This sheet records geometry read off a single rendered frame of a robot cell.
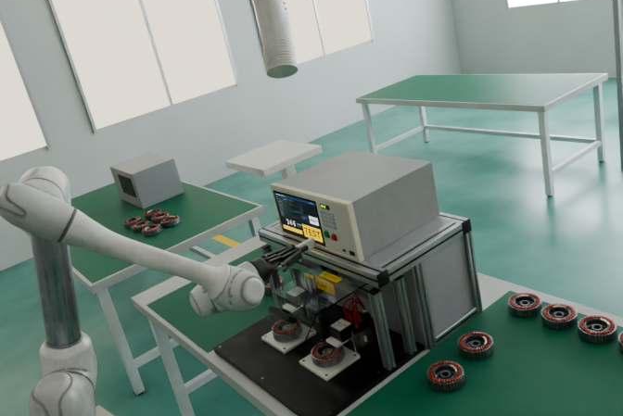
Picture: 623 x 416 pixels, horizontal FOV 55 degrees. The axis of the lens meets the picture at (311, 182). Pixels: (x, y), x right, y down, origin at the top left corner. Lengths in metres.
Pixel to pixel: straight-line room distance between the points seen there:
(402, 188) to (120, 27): 4.97
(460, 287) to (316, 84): 5.87
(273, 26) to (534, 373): 2.03
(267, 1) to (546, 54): 6.13
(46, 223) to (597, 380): 1.57
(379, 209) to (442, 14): 7.65
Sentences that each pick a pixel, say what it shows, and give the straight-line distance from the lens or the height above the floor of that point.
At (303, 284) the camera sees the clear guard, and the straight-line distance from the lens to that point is 1.98.
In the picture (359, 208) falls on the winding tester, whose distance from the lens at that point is 1.88.
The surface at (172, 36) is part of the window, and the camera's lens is 6.81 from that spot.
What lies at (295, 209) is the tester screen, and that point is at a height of 1.24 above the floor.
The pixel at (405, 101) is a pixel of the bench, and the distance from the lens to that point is 5.59.
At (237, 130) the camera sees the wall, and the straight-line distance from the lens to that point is 7.17.
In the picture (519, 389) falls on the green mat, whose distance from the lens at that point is 1.94.
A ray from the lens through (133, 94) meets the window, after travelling 6.62.
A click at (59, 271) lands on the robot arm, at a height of 1.35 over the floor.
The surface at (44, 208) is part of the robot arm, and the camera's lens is 1.67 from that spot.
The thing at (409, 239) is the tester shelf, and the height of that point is 1.11.
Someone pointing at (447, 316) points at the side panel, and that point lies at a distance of 2.15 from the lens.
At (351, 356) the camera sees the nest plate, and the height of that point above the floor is 0.78.
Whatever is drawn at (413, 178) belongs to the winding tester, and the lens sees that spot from 2.03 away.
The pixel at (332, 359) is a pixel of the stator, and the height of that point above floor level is 0.81.
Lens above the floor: 1.99
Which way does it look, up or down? 19 degrees down
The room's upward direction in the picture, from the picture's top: 13 degrees counter-clockwise
